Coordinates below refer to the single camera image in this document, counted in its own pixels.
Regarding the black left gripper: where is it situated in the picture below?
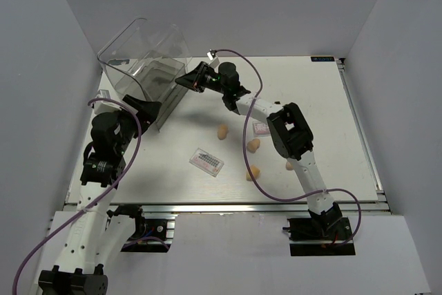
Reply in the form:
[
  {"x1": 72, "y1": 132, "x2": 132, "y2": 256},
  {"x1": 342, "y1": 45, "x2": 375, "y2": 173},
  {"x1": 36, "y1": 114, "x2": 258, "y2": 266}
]
[{"x1": 114, "y1": 95, "x2": 162, "y2": 154}]

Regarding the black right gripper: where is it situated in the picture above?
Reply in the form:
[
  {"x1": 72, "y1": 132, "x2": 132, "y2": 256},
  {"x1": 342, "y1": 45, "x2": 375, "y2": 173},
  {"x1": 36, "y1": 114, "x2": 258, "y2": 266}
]
[{"x1": 176, "y1": 61, "x2": 228, "y2": 95}]

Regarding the clear acrylic makeup organizer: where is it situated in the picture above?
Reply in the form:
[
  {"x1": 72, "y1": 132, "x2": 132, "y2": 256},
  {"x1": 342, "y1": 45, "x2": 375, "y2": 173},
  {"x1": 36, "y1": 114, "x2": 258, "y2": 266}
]
[{"x1": 97, "y1": 17, "x2": 192, "y2": 130}]

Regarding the beige gourd makeup sponge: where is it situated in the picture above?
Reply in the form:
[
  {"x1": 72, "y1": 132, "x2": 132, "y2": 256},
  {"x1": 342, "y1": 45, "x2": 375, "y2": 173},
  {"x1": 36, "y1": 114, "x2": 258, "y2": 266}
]
[{"x1": 217, "y1": 124, "x2": 229, "y2": 140}]

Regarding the clear false eyelash case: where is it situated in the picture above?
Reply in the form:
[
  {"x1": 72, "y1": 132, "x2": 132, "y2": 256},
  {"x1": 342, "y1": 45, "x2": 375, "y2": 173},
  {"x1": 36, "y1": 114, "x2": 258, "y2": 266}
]
[{"x1": 189, "y1": 148, "x2": 224, "y2": 178}]

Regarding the beige teardrop makeup sponge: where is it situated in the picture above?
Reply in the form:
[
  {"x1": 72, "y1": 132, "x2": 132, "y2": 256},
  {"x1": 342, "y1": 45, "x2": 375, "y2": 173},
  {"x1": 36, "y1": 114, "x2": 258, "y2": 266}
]
[{"x1": 246, "y1": 164, "x2": 260, "y2": 182}]

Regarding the beige small makeup sponge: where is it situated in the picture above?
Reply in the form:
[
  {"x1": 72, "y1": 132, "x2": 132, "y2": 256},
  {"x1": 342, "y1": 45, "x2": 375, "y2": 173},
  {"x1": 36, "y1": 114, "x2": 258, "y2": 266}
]
[{"x1": 285, "y1": 162, "x2": 294, "y2": 171}]

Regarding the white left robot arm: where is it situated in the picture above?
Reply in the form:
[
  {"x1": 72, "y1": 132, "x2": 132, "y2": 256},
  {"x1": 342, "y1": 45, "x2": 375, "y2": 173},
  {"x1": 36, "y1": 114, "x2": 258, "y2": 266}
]
[{"x1": 38, "y1": 95, "x2": 162, "y2": 294}]

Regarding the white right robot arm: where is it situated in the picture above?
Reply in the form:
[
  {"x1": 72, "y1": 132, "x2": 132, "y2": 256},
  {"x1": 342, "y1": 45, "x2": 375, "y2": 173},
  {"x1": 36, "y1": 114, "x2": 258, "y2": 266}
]
[{"x1": 175, "y1": 61, "x2": 342, "y2": 239}]

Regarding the pink clear eyelash box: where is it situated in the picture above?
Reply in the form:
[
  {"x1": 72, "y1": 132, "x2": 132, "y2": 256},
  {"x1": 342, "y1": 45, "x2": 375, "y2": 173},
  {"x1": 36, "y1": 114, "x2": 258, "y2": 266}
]
[{"x1": 252, "y1": 122, "x2": 270, "y2": 137}]

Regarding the blue table label sticker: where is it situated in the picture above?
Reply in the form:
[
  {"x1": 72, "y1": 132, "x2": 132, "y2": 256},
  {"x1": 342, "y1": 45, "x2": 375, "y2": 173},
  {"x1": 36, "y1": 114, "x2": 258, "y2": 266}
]
[{"x1": 310, "y1": 56, "x2": 335, "y2": 62}]

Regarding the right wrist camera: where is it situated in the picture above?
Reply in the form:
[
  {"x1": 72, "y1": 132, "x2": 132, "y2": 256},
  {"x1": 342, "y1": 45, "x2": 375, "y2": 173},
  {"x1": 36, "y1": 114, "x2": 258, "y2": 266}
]
[{"x1": 207, "y1": 50, "x2": 220, "y2": 68}]

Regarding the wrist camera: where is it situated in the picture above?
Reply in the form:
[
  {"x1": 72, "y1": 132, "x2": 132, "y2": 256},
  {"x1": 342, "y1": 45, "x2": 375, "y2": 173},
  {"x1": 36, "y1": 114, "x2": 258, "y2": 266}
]
[
  {"x1": 93, "y1": 89, "x2": 115, "y2": 115},
  {"x1": 207, "y1": 50, "x2": 220, "y2": 68}
]

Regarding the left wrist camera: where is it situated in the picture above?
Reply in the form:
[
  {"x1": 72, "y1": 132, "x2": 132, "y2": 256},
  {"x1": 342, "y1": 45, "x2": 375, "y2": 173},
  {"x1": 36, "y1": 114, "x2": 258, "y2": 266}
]
[{"x1": 93, "y1": 89, "x2": 115, "y2": 115}]

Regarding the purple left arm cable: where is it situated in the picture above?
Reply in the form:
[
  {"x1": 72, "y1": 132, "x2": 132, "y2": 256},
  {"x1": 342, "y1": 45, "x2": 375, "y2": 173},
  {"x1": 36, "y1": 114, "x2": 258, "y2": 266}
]
[{"x1": 12, "y1": 99, "x2": 171, "y2": 295}]

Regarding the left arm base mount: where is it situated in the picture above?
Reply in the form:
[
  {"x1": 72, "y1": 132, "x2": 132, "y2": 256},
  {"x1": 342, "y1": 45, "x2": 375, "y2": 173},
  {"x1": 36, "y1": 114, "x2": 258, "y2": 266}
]
[{"x1": 106, "y1": 204, "x2": 172, "y2": 253}]

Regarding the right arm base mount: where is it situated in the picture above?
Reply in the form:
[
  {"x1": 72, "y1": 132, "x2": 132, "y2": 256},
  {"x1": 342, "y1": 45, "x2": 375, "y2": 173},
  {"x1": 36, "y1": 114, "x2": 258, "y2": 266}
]
[{"x1": 282, "y1": 218, "x2": 356, "y2": 257}]

